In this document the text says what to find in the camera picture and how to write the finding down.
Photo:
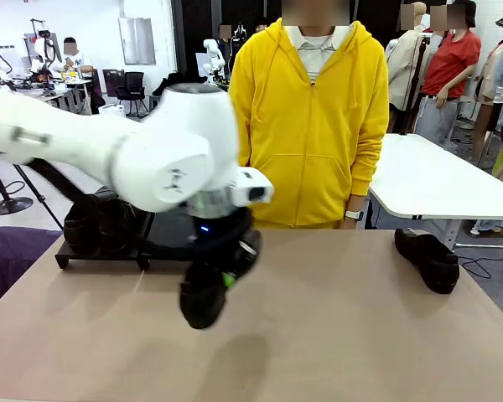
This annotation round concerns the background person in dark clothes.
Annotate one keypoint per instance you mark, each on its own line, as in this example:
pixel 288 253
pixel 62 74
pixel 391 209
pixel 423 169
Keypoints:
pixel 225 31

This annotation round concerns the person in yellow hoodie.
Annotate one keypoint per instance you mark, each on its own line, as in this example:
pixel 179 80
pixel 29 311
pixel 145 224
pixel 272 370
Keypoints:
pixel 310 146

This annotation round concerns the purple fabric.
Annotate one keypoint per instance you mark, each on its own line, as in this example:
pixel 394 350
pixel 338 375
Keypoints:
pixel 8 268

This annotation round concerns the black shoe stand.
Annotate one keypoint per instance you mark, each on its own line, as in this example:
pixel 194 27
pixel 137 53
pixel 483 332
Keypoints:
pixel 167 228
pixel 100 259

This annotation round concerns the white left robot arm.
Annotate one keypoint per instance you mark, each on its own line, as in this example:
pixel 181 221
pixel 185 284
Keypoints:
pixel 163 167

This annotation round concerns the black bag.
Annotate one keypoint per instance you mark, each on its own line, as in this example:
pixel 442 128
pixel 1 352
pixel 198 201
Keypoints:
pixel 174 78

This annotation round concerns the white air purifier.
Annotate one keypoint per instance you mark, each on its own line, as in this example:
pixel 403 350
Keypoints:
pixel 109 109

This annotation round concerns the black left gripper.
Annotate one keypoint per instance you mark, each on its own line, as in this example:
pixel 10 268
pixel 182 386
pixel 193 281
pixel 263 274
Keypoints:
pixel 209 228

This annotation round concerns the person's left forearm yellow sleeve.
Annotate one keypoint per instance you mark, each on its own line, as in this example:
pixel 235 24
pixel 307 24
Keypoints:
pixel 369 171

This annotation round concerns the white folding table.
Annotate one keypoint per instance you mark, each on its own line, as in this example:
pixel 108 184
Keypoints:
pixel 423 176

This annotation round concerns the black office chair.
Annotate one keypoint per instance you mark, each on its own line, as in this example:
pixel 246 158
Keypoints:
pixel 132 86

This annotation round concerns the small white background robot arm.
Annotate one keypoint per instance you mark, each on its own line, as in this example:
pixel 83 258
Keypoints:
pixel 213 50

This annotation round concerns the mannequin in tan jacket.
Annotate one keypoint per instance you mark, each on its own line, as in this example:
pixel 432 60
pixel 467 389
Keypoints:
pixel 492 75

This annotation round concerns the person's right forearm yellow sleeve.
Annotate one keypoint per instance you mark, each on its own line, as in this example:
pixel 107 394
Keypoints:
pixel 243 146

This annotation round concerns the black round base stand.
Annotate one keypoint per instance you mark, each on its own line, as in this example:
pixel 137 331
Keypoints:
pixel 9 206

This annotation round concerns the person's left hand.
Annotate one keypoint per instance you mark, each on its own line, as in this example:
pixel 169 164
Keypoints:
pixel 350 224

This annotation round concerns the seated person in white shirt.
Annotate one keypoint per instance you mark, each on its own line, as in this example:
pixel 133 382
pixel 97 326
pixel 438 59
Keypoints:
pixel 77 60

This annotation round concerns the grey wall panel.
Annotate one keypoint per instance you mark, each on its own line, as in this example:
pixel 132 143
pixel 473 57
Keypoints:
pixel 136 42

